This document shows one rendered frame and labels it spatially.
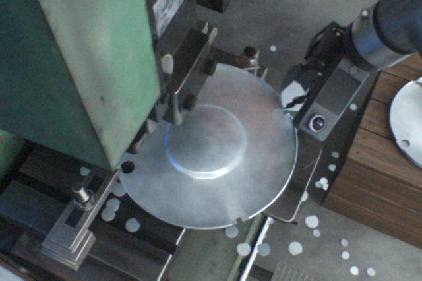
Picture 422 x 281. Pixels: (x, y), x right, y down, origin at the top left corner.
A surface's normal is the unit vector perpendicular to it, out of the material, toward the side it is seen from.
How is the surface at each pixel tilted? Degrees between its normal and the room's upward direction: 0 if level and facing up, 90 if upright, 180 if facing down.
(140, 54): 90
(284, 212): 0
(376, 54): 87
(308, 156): 0
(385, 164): 0
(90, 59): 90
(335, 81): 42
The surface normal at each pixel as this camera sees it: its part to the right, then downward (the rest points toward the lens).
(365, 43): -0.78, 0.42
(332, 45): 0.39, -0.26
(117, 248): 0.00, -0.45
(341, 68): 0.16, 0.25
